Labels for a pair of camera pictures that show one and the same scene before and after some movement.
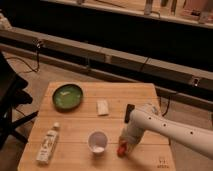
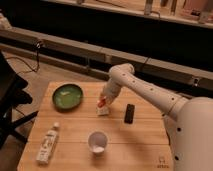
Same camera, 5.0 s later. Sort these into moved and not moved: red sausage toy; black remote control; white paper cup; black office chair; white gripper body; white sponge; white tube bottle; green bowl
Moved: red sausage toy; white gripper body
Not moved: black remote control; white tube bottle; green bowl; black office chair; white sponge; white paper cup
